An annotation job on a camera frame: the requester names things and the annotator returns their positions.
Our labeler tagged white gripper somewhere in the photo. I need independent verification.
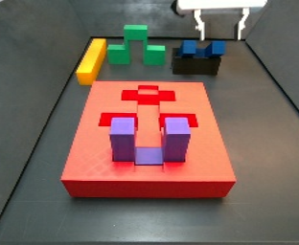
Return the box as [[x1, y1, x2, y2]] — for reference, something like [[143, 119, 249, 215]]
[[177, 0, 268, 41]]

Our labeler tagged blue U-shaped block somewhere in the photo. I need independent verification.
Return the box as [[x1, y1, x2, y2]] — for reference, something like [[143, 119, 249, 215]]
[[178, 40, 225, 58]]

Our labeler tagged black angle fixture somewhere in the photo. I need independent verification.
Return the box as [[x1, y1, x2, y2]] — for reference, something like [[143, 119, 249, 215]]
[[171, 48, 222, 76]]

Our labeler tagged red base fixture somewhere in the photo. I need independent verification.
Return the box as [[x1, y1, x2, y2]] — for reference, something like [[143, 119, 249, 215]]
[[62, 81, 235, 198]]

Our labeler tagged green stepped block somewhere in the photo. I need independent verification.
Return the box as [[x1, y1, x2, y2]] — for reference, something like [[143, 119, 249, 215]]
[[107, 25, 166, 66]]

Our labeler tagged yellow long block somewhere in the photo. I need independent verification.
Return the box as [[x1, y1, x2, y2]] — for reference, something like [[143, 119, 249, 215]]
[[75, 38, 106, 85]]

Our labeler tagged purple U-shaped block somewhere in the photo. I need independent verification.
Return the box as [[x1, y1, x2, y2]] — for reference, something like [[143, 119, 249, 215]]
[[110, 117, 191, 166]]

